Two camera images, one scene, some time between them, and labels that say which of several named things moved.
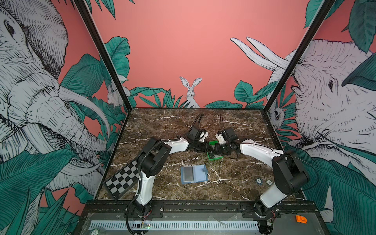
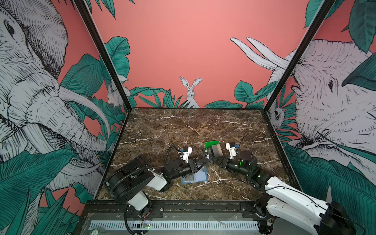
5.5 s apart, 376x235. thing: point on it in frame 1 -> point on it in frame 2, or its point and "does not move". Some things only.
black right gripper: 217,148 -> 226,163
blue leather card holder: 193,174 does not move
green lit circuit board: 146,225 does not move
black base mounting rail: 197,209 does not move
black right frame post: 325,9 does not move
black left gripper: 205,148 -> 192,166
